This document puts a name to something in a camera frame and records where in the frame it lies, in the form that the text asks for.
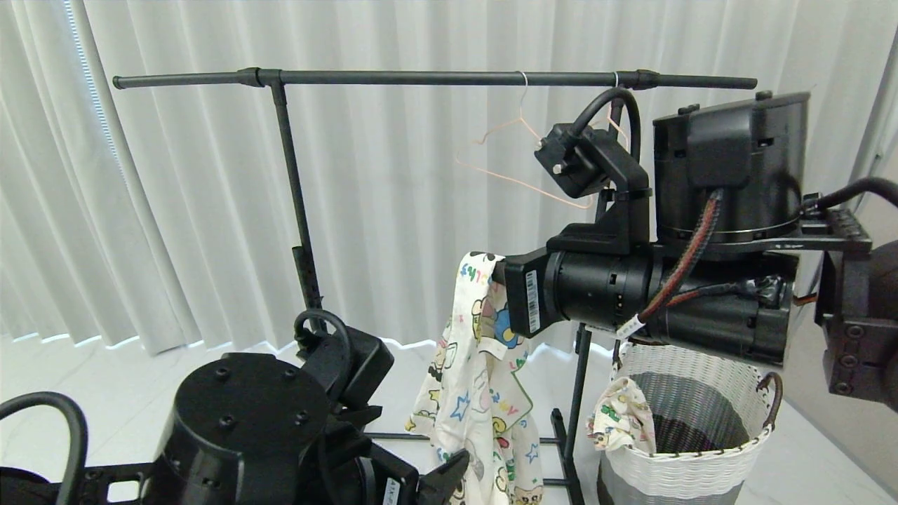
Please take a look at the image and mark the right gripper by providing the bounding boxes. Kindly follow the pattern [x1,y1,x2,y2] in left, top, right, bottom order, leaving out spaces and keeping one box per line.
[493,244,662,339]

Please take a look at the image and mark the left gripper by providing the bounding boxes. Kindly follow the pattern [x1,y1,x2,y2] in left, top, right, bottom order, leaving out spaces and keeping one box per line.
[319,421,471,505]

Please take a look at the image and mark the cream printed shirt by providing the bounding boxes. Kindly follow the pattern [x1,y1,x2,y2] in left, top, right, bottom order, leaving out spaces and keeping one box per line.
[406,251,544,505]

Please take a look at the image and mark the pink clothes hanger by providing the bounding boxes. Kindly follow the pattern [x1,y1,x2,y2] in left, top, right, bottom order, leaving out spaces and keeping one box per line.
[605,72,631,151]
[454,72,598,210]

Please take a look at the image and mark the heap of clothes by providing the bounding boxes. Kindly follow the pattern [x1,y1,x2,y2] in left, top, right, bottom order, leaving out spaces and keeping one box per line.
[588,377,657,455]

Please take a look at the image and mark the white laundry basket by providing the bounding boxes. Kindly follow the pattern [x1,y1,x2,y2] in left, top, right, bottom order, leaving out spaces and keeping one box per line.
[596,342,784,505]

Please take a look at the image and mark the black clothes rack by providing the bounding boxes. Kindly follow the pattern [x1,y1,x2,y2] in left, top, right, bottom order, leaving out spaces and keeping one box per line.
[112,67,758,505]

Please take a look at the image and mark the white curtain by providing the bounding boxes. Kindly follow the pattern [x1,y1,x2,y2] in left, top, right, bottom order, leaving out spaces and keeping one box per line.
[0,0,898,358]

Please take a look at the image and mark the black cable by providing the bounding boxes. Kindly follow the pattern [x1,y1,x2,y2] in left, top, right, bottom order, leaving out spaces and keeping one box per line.
[570,87,643,163]
[803,177,898,213]
[293,309,351,404]
[0,391,88,505]

